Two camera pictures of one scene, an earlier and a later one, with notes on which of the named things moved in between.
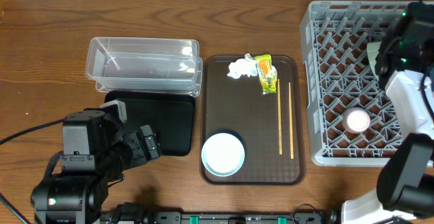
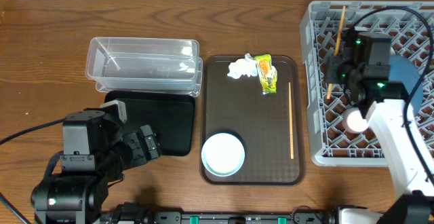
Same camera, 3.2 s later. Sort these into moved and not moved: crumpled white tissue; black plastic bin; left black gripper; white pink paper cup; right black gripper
Moved: right black gripper
Not moved: crumpled white tissue; black plastic bin; white pink paper cup; left black gripper
